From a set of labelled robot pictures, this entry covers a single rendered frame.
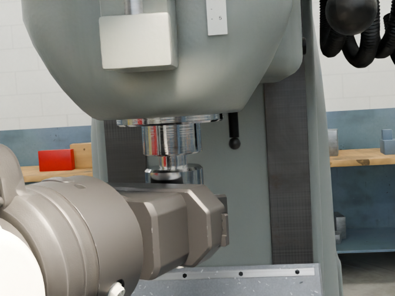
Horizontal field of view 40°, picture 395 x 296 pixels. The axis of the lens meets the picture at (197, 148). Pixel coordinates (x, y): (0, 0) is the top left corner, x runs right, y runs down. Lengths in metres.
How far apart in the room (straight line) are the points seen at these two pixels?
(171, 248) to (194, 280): 0.48
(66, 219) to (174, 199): 0.10
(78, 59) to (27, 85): 4.64
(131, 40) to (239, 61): 0.08
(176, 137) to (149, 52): 0.12
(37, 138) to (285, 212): 4.25
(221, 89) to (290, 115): 0.45
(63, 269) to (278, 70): 0.33
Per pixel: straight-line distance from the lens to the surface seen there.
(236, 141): 0.43
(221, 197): 0.45
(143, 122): 0.40
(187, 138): 0.42
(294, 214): 0.82
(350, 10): 0.33
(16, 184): 0.30
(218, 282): 0.83
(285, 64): 0.54
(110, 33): 0.32
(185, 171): 0.42
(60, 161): 4.30
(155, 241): 0.35
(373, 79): 4.76
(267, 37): 0.37
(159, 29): 0.31
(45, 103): 4.94
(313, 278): 0.84
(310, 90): 0.81
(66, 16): 0.37
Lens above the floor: 1.32
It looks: 4 degrees down
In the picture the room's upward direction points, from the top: 3 degrees counter-clockwise
